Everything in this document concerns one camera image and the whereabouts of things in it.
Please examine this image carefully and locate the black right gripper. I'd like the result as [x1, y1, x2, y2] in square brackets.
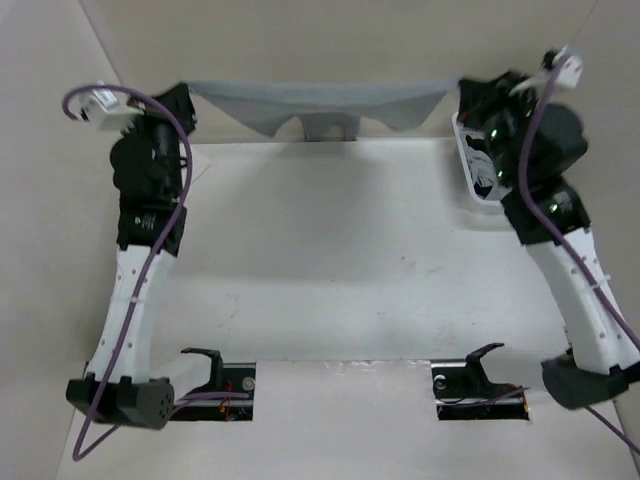
[456, 70, 544, 188]

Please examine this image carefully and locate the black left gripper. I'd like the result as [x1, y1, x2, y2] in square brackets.
[122, 82, 200, 200]

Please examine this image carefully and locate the grey tank top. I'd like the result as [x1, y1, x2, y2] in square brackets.
[188, 80, 457, 142]

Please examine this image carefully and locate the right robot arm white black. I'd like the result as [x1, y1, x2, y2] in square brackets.
[458, 71, 639, 410]

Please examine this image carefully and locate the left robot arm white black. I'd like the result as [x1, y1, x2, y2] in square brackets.
[66, 82, 197, 430]

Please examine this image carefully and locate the white tank top in basket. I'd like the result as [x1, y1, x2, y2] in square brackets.
[465, 135, 510, 201]

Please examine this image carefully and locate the white plastic laundry basket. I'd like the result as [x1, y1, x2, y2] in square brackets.
[451, 112, 510, 214]

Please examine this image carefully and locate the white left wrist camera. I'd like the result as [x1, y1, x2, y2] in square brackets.
[79, 88, 139, 131]

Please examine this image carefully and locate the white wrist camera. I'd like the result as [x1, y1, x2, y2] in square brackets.
[541, 45, 584, 90]
[79, 88, 139, 131]

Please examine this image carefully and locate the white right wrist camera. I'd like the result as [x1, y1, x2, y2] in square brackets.
[541, 45, 584, 90]

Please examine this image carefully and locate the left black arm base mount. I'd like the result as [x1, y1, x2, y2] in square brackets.
[171, 348, 257, 422]

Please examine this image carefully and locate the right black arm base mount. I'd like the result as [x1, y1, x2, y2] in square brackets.
[430, 343, 529, 421]

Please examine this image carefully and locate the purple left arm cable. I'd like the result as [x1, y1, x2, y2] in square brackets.
[60, 85, 251, 461]

